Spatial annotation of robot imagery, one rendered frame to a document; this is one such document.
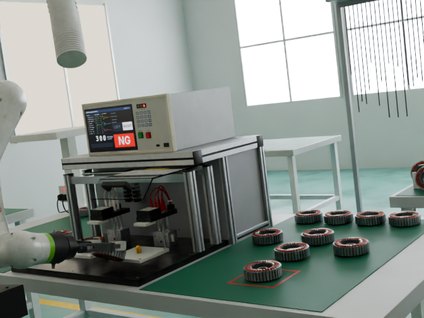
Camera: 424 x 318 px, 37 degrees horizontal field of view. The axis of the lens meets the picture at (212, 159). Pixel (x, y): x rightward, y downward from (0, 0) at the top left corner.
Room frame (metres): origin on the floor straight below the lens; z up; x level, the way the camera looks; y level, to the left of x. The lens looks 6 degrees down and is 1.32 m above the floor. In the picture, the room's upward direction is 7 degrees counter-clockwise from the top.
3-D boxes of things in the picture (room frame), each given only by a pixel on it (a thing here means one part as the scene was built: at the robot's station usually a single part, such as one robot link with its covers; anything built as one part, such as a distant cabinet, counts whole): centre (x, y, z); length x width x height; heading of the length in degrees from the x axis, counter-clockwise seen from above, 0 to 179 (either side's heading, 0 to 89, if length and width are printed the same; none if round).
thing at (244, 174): (2.38, -0.11, 0.91); 0.28 x 0.03 x 0.32; 143
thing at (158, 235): (2.30, 0.21, 0.80); 0.07 x 0.05 x 0.06; 53
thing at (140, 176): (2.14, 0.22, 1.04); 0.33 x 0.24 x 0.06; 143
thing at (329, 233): (2.15, -0.33, 0.77); 0.11 x 0.11 x 0.04
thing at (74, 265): (2.28, 0.38, 0.76); 0.64 x 0.47 x 0.02; 53
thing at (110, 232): (2.45, 0.40, 0.80); 0.07 x 0.05 x 0.06; 53
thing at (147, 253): (2.19, 0.29, 0.78); 0.15 x 0.15 x 0.01; 53
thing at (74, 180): (2.34, 0.33, 1.03); 0.62 x 0.01 x 0.03; 53
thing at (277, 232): (2.24, -0.16, 0.77); 0.11 x 0.11 x 0.04
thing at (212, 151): (2.52, 0.20, 1.09); 0.68 x 0.44 x 0.05; 53
